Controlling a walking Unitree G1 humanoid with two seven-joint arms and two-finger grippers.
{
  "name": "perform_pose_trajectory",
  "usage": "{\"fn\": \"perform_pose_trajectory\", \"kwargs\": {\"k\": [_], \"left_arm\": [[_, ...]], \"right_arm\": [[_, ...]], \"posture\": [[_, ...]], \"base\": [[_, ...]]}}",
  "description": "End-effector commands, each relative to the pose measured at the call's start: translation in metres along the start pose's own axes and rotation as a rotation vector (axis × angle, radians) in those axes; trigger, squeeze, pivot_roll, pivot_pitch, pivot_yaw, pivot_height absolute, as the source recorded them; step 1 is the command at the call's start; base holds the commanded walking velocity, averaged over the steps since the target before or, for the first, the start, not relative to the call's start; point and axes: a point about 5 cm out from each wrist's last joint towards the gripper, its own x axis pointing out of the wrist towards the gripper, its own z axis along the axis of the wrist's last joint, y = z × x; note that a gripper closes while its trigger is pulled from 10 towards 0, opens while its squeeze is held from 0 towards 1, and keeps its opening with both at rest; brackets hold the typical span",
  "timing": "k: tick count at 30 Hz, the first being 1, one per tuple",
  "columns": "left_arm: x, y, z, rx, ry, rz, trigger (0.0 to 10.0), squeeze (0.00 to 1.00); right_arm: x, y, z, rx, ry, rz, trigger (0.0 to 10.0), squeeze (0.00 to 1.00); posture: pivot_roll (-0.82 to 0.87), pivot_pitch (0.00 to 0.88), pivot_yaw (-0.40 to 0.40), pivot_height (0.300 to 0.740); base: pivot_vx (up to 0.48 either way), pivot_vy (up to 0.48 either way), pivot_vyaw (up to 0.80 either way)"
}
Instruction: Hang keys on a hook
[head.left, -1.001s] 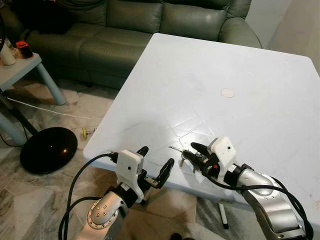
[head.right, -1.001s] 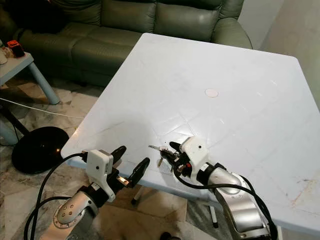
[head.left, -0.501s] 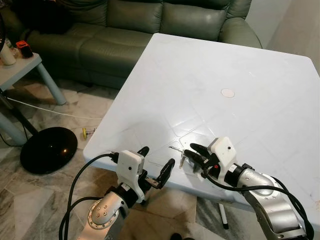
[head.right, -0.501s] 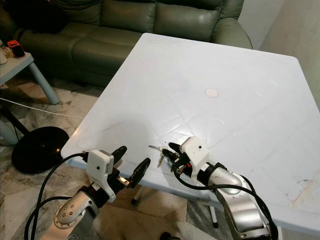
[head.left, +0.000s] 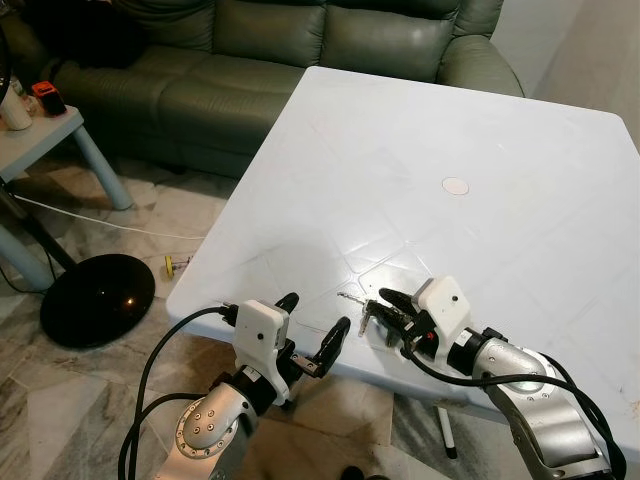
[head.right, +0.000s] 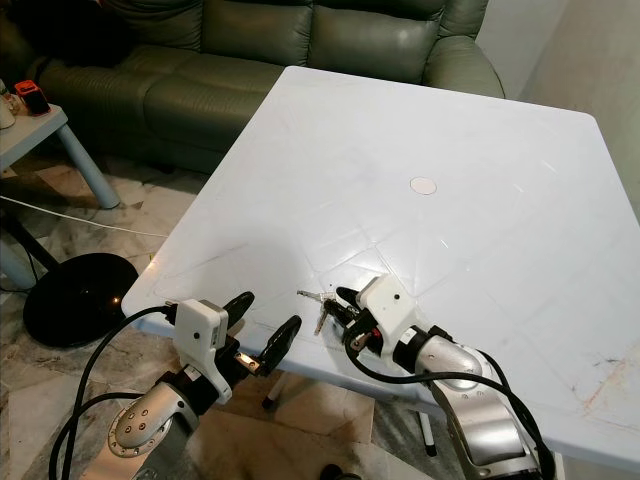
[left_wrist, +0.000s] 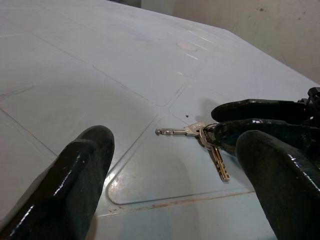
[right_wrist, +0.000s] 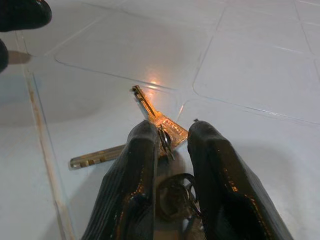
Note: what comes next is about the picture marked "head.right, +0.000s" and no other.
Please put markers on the silver key bunch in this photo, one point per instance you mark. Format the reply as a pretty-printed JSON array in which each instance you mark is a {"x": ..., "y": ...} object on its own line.
[{"x": 321, "y": 316}]

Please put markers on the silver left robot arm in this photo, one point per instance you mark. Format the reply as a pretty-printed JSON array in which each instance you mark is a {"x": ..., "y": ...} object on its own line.
[{"x": 145, "y": 430}]

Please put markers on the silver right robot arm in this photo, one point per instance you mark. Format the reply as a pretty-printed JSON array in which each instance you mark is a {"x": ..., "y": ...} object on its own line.
[{"x": 470, "y": 400}]

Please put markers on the white table leg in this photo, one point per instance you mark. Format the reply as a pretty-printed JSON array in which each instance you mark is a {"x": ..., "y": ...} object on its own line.
[{"x": 427, "y": 435}]

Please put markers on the round white table cap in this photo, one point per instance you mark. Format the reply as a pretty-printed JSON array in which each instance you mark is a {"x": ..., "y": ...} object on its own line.
[{"x": 423, "y": 185}]

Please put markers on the black robot foot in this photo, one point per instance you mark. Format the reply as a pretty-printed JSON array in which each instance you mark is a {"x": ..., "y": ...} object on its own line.
[{"x": 340, "y": 474}]

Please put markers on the black standing fan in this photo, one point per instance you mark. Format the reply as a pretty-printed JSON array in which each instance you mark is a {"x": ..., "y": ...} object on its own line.
[{"x": 75, "y": 300}]

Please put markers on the green leather sofa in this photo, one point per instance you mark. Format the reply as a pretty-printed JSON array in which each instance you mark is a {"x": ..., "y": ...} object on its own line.
[{"x": 210, "y": 85}]

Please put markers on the grey side table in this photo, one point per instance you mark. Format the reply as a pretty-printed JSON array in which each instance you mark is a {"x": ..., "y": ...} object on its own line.
[{"x": 30, "y": 130}]

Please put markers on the orange and black device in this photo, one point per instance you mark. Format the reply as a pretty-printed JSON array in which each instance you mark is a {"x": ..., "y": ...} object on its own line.
[{"x": 32, "y": 97}]

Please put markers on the white cup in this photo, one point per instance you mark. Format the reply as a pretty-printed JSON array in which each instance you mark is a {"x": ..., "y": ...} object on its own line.
[{"x": 6, "y": 117}]

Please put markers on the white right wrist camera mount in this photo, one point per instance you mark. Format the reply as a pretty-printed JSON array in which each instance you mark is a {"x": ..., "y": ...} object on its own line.
[{"x": 385, "y": 298}]

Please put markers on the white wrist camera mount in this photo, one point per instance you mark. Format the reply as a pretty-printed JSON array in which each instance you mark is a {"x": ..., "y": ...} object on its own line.
[
  {"x": 385, "y": 298},
  {"x": 202, "y": 325}
]

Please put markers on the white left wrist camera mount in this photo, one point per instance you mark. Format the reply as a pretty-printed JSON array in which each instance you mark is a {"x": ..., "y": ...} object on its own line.
[{"x": 202, "y": 325}]

